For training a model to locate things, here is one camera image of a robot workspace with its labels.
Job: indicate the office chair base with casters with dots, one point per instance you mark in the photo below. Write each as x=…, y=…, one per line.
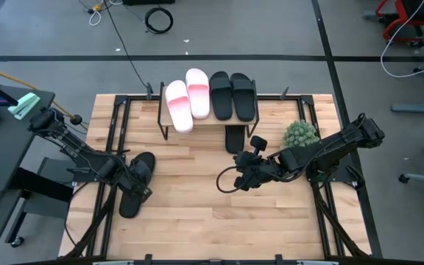
x=422, y=179

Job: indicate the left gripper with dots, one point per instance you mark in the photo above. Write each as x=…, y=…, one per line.
x=134, y=181

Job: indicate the green plant in patterned pot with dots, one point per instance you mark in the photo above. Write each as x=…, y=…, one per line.
x=300, y=133

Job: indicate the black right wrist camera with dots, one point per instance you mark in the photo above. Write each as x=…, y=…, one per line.
x=258, y=143

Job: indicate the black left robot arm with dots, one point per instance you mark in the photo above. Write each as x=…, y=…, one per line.
x=72, y=147

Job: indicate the black slide sandal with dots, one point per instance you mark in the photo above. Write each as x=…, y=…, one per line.
x=243, y=97
x=130, y=207
x=235, y=140
x=221, y=96

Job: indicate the black aluminium table frame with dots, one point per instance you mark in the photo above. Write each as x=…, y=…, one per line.
x=282, y=98

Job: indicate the grey desk foot with caster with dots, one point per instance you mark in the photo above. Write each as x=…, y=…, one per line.
x=31, y=210

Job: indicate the wooden shelf with black frame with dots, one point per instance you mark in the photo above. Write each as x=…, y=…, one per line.
x=217, y=123

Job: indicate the grey table base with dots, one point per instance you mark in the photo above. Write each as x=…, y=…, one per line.
x=418, y=107

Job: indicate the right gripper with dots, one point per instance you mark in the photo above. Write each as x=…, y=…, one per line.
x=267, y=168

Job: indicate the pink slide sandal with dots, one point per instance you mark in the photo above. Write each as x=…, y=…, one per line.
x=179, y=106
x=197, y=94

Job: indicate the mint green stapler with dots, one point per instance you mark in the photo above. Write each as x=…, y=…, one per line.
x=24, y=105

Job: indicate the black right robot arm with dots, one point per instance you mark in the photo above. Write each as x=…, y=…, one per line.
x=329, y=151

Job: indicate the dark grey desk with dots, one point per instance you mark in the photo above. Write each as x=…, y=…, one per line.
x=2, y=154

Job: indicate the red and black chair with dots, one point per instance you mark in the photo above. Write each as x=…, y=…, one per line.
x=399, y=22

